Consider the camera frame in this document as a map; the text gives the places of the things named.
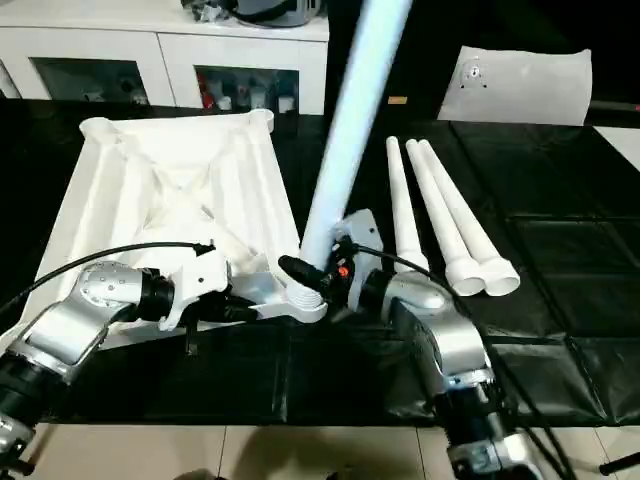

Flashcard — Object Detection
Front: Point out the white plastic table leg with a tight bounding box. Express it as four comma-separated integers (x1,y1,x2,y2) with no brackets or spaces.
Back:
385,135,430,275
404,139,489,297
287,0,414,309
418,139,520,296

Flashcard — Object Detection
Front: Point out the white cabinet with glass doors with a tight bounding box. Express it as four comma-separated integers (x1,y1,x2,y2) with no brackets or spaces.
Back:
0,0,331,115

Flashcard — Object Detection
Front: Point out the black work mat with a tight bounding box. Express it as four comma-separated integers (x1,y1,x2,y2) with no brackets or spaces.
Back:
0,97,640,429

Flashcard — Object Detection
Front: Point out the black cabinet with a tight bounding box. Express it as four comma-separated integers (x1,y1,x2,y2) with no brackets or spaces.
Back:
327,0,461,119

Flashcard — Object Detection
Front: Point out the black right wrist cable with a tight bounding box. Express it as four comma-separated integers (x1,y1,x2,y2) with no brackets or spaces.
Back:
349,243,576,480

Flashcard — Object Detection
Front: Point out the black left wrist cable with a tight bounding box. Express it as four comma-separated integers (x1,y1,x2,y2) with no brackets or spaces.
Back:
0,242,216,314

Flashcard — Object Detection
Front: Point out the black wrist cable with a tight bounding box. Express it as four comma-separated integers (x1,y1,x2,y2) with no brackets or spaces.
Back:
0,242,216,314
349,243,576,480

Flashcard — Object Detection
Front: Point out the white plastic table top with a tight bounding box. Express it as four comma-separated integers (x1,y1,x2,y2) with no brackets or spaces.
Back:
33,109,329,351

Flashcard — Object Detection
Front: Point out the white flat panel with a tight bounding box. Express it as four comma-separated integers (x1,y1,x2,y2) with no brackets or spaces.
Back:
592,124,640,174

